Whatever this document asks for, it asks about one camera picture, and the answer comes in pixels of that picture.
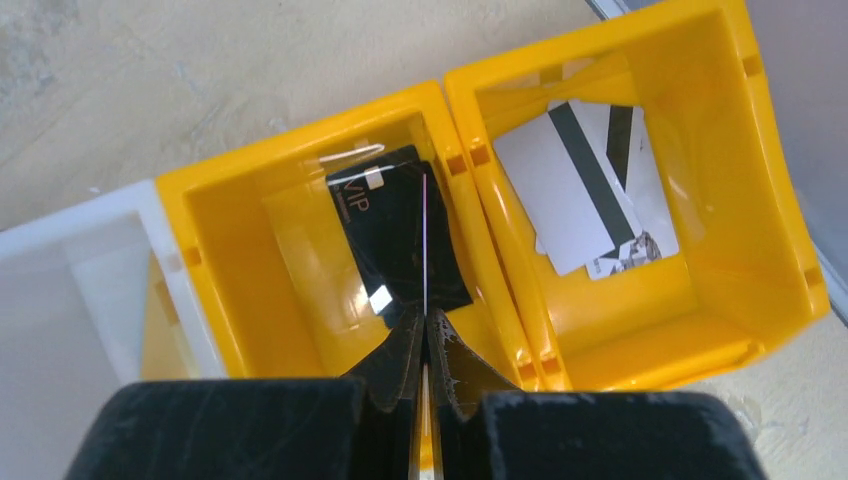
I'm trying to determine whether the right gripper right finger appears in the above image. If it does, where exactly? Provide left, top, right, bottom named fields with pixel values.
left=425, top=309, right=766, bottom=479

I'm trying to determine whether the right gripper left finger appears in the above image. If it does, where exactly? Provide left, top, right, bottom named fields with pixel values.
left=66, top=311, right=425, bottom=479

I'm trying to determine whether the white magnetic stripe card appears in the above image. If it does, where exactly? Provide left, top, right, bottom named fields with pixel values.
left=494, top=100, right=644, bottom=280

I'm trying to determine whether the white black card in bin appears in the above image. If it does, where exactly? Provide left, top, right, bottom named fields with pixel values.
left=570, top=100, right=680, bottom=280

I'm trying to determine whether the yellow bin left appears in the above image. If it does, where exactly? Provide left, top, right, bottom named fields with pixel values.
left=154, top=80, right=571, bottom=393

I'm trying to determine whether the yellow bin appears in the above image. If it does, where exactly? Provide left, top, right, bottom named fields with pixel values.
left=444, top=1, right=829, bottom=391
left=154, top=80, right=571, bottom=393

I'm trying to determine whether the black block in bin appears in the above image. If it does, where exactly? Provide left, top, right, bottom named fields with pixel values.
left=326, top=145, right=473, bottom=328

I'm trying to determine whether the yellow bin right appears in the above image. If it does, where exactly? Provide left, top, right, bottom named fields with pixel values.
left=444, top=1, right=829, bottom=391

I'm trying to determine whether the white tray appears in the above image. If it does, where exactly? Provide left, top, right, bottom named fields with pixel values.
left=1, top=180, right=227, bottom=479

